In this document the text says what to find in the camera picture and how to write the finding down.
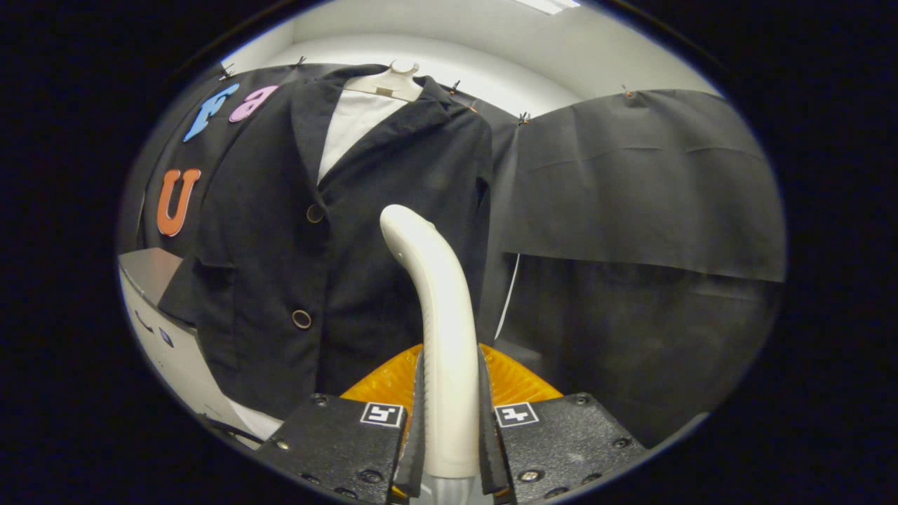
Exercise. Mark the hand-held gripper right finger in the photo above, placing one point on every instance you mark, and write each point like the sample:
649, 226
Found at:
561, 442

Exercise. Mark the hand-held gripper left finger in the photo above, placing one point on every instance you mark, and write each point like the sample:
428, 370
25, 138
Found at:
344, 442

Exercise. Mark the white garment steamer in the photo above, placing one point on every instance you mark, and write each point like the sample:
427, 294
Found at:
445, 322

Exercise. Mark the black jacket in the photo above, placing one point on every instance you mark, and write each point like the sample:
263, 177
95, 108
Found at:
266, 266

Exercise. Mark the cream plastic clothes hanger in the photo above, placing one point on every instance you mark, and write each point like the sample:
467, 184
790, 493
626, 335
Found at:
389, 84

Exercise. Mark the grey cabinet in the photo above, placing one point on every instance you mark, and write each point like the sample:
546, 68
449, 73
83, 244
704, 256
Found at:
165, 351

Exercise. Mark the black backdrop cloth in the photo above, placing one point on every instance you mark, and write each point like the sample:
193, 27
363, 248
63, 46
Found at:
645, 196

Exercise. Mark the white mannequin torso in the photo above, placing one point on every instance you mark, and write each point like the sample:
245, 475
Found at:
354, 123

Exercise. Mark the ceiling light panel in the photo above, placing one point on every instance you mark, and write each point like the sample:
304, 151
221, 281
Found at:
551, 5

